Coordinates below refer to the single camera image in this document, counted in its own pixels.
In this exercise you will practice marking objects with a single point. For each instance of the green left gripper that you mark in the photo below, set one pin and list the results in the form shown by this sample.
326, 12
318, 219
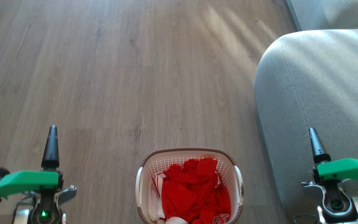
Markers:
23, 182

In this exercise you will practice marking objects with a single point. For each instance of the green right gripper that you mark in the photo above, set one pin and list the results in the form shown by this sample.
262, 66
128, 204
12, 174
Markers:
348, 169

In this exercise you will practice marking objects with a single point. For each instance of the white perforated laundry basket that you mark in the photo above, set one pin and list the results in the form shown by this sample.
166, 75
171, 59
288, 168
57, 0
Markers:
169, 161

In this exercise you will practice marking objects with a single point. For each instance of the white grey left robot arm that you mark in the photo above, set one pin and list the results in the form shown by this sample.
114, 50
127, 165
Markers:
43, 214

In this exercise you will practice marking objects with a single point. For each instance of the light grey sofa seat cushion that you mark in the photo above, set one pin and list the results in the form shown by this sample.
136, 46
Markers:
322, 93

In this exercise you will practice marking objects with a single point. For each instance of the white garment with red stripes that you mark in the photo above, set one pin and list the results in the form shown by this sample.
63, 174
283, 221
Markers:
155, 199

